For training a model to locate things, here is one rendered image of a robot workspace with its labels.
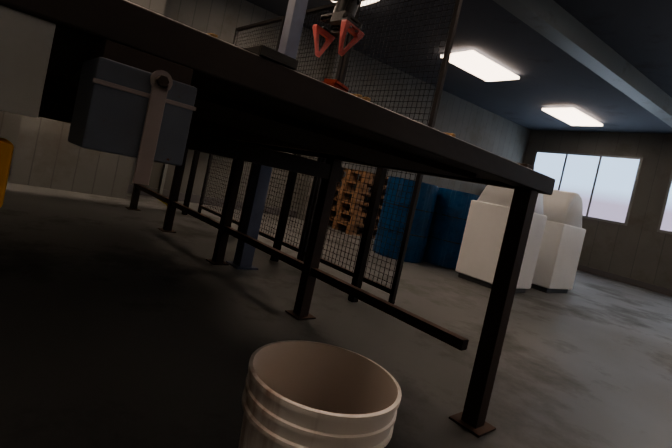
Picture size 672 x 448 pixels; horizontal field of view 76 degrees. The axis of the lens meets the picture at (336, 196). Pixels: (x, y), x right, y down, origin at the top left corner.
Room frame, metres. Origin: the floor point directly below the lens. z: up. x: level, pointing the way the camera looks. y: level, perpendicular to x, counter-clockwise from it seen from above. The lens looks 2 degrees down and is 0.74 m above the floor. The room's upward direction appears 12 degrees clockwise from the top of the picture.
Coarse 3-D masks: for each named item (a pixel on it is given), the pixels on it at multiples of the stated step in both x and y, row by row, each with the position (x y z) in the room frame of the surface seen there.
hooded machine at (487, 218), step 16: (496, 192) 4.59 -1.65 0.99; (512, 192) 4.45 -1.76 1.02; (480, 208) 4.65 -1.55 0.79; (496, 208) 4.52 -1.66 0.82; (480, 224) 4.62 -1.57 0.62; (496, 224) 4.49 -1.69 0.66; (544, 224) 4.64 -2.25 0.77; (464, 240) 4.73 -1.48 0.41; (480, 240) 4.59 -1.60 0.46; (496, 240) 4.46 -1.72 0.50; (528, 240) 4.46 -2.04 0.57; (464, 256) 4.70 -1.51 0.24; (480, 256) 4.56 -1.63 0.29; (496, 256) 4.43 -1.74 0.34; (528, 256) 4.51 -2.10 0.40; (464, 272) 4.66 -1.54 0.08; (480, 272) 4.53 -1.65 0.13; (528, 272) 4.57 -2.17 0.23; (528, 288) 4.63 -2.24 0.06
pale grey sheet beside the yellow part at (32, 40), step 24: (0, 24) 0.51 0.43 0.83; (24, 24) 0.52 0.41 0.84; (48, 24) 0.54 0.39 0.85; (0, 48) 0.51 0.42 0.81; (24, 48) 0.53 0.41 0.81; (48, 48) 0.54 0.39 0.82; (0, 72) 0.51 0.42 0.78; (24, 72) 0.53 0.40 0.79; (0, 96) 0.52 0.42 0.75; (24, 96) 0.53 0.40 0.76
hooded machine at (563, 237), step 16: (560, 192) 5.21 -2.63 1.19; (544, 208) 5.21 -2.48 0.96; (560, 208) 5.08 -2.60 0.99; (576, 208) 5.16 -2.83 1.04; (560, 224) 4.98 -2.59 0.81; (576, 224) 5.22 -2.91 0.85; (544, 240) 5.09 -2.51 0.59; (560, 240) 4.96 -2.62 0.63; (576, 240) 5.20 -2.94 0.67; (544, 256) 5.05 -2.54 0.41; (560, 256) 5.01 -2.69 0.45; (576, 256) 5.27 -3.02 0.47; (544, 272) 5.02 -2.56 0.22; (560, 272) 5.07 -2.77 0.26; (544, 288) 5.02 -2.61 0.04; (560, 288) 5.13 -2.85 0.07
